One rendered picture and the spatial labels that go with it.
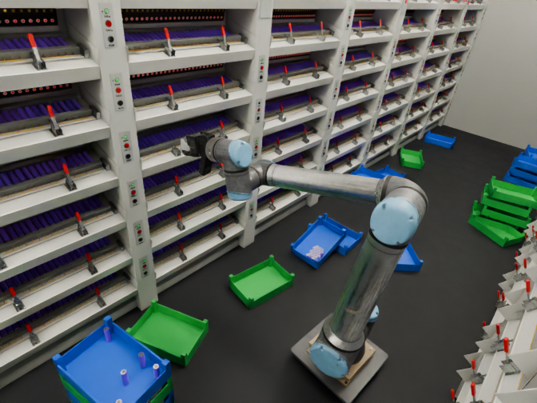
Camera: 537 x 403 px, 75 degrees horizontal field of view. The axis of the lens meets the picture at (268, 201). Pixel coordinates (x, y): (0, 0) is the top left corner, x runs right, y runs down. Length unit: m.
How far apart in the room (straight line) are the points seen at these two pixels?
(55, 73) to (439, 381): 1.88
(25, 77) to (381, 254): 1.10
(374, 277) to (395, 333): 0.90
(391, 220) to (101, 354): 1.03
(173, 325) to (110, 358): 0.51
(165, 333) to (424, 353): 1.23
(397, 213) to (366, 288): 0.28
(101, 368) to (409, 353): 1.33
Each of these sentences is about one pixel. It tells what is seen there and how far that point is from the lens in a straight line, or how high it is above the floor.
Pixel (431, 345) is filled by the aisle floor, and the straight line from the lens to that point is 2.00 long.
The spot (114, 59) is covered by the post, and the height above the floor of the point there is 1.17.
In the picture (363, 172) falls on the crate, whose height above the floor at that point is 0.10.
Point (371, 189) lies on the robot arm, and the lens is 1.14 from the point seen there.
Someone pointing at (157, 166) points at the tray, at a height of 0.75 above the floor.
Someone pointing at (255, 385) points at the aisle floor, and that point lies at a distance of 1.65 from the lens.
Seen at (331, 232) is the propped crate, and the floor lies 0.08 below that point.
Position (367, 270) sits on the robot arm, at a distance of 1.08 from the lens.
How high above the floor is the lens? 1.44
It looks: 33 degrees down
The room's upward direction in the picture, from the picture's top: 6 degrees clockwise
